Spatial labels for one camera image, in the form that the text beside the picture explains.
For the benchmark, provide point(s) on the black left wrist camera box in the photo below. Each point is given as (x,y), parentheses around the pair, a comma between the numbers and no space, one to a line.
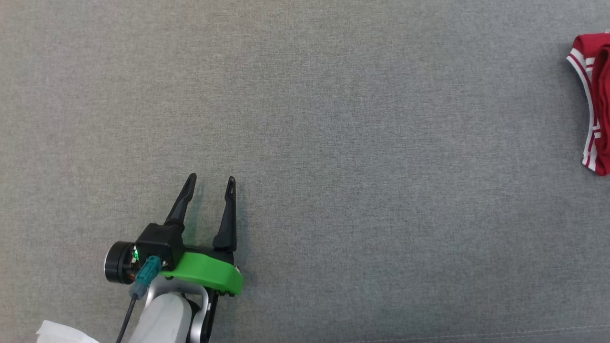
(157,243)

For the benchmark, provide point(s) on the white crumpled cloth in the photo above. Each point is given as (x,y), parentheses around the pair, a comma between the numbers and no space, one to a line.
(62,333)

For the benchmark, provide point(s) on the red shirt white striped cuffs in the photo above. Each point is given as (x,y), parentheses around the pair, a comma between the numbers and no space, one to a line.
(582,52)

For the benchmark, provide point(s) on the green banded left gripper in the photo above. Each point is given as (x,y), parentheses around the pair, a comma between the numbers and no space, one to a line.
(209,271)

